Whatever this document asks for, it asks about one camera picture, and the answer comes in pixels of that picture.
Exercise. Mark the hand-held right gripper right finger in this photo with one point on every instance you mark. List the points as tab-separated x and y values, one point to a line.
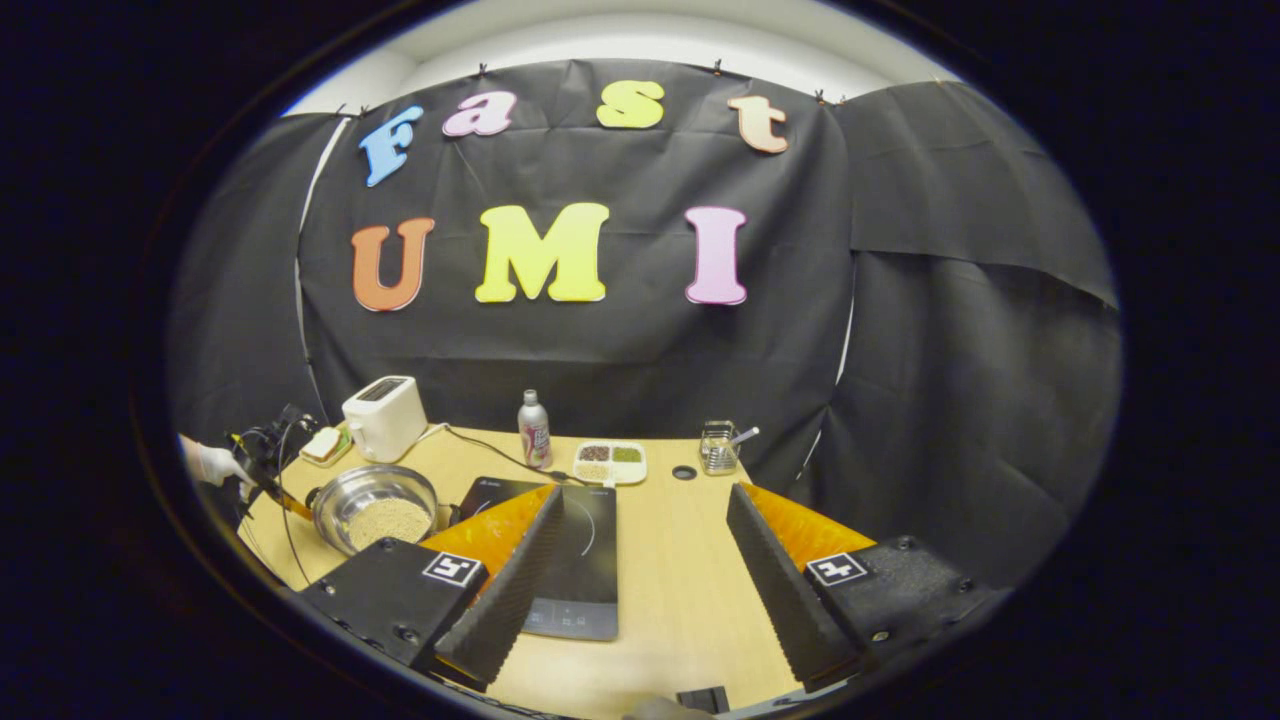
785	600

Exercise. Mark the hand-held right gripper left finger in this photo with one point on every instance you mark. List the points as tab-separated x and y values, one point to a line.
515	600

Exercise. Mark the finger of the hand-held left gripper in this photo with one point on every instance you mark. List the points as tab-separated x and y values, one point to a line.
290	503

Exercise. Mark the stainless steel pot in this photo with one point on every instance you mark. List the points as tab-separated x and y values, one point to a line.
345	500

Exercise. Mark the black induction cooktop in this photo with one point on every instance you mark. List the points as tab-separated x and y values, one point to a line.
590	560

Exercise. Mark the pile of yellow soybeans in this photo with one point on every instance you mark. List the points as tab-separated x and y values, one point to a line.
390	520

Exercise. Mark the toast slice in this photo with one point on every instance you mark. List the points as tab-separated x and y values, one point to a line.
322	443

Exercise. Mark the small green tray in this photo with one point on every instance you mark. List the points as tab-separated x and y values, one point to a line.
340	455

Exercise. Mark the white toaster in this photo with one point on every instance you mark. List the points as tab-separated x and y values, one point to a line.
385	420

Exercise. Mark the small heap of soybeans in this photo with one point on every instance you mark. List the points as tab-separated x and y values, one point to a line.
593	471

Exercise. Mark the white divided dish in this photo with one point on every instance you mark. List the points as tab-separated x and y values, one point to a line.
610	463

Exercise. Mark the heap of dark red beans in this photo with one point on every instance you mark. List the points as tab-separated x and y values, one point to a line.
594	453

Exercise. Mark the silver drink bottle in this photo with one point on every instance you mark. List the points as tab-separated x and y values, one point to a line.
534	430

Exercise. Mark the heap of green mung beans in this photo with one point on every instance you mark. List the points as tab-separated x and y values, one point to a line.
627	454

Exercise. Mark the black backdrop cloth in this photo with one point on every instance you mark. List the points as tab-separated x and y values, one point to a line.
620	350

